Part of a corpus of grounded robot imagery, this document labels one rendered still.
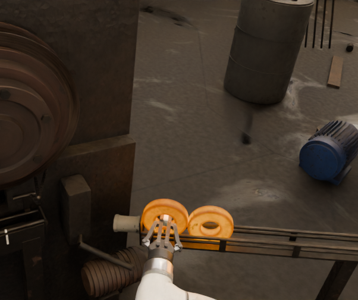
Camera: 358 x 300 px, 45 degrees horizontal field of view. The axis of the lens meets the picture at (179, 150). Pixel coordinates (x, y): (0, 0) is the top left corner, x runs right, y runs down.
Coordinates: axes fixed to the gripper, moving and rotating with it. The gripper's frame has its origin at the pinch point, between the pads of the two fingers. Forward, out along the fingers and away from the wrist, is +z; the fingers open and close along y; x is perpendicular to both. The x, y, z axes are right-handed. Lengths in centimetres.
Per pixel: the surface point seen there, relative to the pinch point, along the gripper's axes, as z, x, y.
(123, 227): -2.6, -5.9, -13.5
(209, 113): 198, -84, 24
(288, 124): 199, -85, 90
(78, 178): 4.9, 6.0, -30.8
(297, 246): -3.8, -1.4, 44.3
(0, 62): -12, 55, -43
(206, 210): -0.3, 5.4, 12.6
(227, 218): -1.2, 4.2, 19.9
